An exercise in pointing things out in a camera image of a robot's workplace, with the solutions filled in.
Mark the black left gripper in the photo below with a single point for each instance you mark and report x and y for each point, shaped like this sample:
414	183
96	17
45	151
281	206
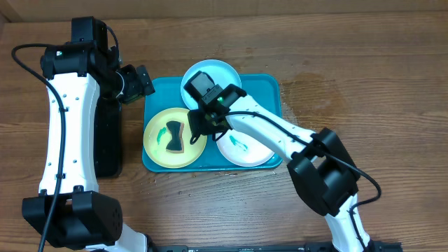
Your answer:
136	84

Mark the light blue plate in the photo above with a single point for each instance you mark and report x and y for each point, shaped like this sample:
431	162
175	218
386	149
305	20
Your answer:
220	72

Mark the yellow plate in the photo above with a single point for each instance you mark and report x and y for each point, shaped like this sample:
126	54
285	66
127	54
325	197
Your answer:
156	137

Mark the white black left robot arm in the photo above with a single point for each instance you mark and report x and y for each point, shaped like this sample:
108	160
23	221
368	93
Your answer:
87	87

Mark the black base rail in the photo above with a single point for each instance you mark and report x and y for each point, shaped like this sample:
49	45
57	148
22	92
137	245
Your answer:
245	248

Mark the white plate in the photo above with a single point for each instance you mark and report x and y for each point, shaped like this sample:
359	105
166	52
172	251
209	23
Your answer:
243	150

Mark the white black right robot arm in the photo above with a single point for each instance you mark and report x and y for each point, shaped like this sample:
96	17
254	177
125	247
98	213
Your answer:
323	173

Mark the cardboard backdrop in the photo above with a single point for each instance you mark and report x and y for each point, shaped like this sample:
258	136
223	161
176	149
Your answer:
63	10

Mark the teal serving tray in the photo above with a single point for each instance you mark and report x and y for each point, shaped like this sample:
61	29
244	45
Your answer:
168	95

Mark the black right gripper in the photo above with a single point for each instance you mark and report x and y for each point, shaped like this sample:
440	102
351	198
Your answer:
196	122

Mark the black water tray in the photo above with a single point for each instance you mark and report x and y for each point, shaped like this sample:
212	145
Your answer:
107	139

